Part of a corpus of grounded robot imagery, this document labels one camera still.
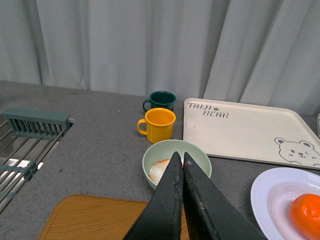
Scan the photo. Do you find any white ridged deep plate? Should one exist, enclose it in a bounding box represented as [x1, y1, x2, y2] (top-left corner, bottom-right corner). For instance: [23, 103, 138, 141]
[250, 167, 320, 240]

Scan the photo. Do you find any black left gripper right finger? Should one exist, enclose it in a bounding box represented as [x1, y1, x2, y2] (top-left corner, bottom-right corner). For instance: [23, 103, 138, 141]
[183, 152, 266, 240]

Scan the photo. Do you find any yellow enamel mug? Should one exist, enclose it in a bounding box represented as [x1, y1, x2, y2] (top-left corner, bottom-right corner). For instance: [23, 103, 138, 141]
[137, 107, 177, 144]

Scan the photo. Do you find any fake fried egg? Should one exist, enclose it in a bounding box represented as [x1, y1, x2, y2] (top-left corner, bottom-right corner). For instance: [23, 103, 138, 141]
[148, 158, 171, 184]

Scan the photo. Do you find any green sink drying rack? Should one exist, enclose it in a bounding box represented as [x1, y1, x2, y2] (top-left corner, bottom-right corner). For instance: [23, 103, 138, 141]
[0, 107, 73, 211]

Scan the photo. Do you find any dark green enamel mug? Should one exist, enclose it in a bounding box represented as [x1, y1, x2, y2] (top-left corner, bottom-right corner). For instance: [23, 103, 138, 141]
[142, 90, 177, 112]

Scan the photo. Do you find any white curtain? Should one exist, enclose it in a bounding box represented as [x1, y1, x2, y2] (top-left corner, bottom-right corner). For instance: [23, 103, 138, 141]
[0, 0, 320, 115]

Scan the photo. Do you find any light green bowl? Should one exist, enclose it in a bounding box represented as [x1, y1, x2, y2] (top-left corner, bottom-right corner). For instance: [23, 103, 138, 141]
[142, 139, 212, 189]

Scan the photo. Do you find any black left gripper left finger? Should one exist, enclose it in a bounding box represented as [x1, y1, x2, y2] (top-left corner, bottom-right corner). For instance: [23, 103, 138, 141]
[124, 152, 184, 240]

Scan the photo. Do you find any orange mandarin fruit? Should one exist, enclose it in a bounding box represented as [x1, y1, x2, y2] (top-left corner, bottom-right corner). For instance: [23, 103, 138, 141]
[289, 193, 320, 240]

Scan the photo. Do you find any wooden cutting board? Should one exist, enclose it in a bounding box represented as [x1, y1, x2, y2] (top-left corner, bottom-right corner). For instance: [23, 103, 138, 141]
[37, 194, 190, 240]

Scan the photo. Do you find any beige bear serving tray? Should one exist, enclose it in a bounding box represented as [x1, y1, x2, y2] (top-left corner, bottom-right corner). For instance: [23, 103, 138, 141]
[183, 98, 320, 170]

